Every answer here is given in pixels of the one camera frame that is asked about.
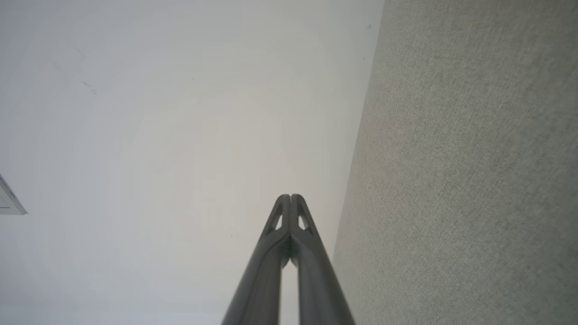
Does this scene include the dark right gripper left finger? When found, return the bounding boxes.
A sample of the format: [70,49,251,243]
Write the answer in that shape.
[221,194,292,325]

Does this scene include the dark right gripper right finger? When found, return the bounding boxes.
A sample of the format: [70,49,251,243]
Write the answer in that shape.
[291,194,356,325]

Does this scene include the grey fabric sofa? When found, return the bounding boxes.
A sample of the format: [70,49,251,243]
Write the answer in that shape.
[332,0,578,325]

